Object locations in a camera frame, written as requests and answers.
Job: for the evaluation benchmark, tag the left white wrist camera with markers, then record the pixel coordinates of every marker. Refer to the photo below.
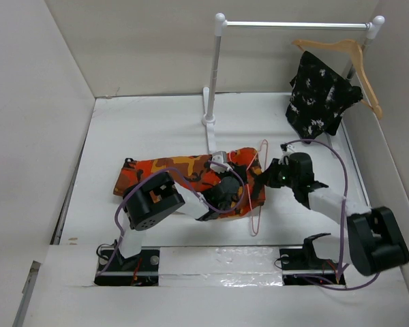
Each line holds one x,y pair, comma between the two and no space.
219,162

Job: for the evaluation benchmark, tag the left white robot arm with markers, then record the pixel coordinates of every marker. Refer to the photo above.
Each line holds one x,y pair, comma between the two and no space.
150,201

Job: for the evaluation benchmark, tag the orange camouflage trousers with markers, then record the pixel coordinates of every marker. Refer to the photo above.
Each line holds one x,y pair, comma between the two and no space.
194,169

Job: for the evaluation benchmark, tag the pink wire hanger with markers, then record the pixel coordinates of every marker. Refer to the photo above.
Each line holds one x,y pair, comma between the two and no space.
252,163

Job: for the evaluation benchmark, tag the wooden clothes hanger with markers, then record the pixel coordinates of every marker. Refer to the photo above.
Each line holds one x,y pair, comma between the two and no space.
355,53

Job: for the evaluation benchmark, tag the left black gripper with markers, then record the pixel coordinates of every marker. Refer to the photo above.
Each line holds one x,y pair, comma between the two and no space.
235,174

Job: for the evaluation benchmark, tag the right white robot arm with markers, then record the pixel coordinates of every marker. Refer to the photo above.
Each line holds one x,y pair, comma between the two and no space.
372,236

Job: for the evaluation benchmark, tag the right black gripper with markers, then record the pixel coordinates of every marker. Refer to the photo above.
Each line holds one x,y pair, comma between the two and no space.
268,177

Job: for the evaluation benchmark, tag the black white patterned garment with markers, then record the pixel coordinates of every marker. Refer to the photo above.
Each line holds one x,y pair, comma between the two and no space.
319,98

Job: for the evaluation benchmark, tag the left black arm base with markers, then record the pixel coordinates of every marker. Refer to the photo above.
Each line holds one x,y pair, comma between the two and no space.
141,270

